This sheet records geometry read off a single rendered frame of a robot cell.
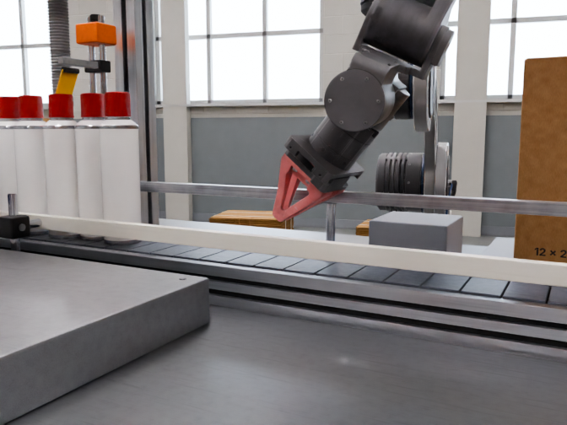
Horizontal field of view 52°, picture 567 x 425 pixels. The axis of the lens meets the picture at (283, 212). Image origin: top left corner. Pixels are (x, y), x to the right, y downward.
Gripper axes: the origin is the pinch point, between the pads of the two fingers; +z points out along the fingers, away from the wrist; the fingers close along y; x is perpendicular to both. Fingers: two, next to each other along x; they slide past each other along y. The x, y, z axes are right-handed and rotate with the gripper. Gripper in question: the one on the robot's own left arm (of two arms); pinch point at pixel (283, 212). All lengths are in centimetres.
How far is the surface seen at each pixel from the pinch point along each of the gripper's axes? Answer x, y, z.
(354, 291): 13.0, 5.6, -1.9
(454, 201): 13.5, -3.0, -13.8
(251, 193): -5.8, -3.0, 2.6
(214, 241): -3.0, 4.5, 6.9
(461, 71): -113, -530, -3
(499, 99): -70, -551, -4
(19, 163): -35.3, 3.3, 22.8
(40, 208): -29.3, 1.8, 26.6
